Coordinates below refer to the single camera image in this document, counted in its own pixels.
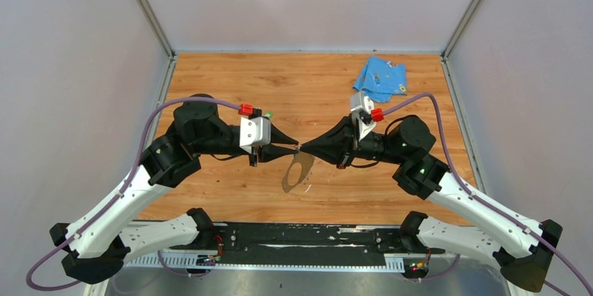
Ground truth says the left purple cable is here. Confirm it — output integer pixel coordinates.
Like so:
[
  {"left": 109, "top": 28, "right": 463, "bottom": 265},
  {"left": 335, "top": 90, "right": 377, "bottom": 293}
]
[{"left": 25, "top": 95, "right": 255, "bottom": 293}]

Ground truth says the folded blue cloth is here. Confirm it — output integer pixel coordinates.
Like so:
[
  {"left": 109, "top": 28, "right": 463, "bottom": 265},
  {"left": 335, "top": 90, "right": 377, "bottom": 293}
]
[{"left": 352, "top": 56, "right": 408, "bottom": 103}]

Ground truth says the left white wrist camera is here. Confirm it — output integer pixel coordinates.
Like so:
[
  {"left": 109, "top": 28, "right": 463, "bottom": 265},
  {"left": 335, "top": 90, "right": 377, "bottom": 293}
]
[{"left": 239, "top": 117, "right": 271, "bottom": 153}]

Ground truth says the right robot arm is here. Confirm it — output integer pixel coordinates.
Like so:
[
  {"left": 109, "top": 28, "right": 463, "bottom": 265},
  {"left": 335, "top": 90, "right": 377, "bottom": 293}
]
[{"left": 300, "top": 115, "right": 562, "bottom": 293}]

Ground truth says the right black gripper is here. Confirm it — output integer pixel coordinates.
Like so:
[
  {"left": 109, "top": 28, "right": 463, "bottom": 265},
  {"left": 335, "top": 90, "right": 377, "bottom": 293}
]
[{"left": 299, "top": 113, "right": 405, "bottom": 169}]

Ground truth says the purple cable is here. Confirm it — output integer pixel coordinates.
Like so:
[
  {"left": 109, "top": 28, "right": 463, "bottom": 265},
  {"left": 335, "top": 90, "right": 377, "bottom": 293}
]
[
  {"left": 25, "top": 95, "right": 255, "bottom": 293},
  {"left": 370, "top": 92, "right": 593, "bottom": 296}
]

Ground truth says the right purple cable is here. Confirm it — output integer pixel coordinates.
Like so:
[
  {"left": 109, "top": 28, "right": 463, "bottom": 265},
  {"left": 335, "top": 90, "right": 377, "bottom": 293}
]
[{"left": 370, "top": 92, "right": 593, "bottom": 296}]

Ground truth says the white slotted cable duct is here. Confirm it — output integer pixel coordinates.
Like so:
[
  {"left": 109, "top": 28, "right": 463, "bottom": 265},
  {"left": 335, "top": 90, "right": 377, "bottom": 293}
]
[{"left": 113, "top": 254, "right": 406, "bottom": 272}]

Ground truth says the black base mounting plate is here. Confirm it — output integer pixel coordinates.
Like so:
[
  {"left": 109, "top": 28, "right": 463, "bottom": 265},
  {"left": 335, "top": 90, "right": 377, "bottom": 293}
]
[{"left": 176, "top": 222, "right": 430, "bottom": 267}]

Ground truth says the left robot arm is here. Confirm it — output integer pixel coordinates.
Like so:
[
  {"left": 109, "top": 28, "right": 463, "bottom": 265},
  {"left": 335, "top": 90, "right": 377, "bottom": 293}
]
[{"left": 50, "top": 94, "right": 297, "bottom": 284}]

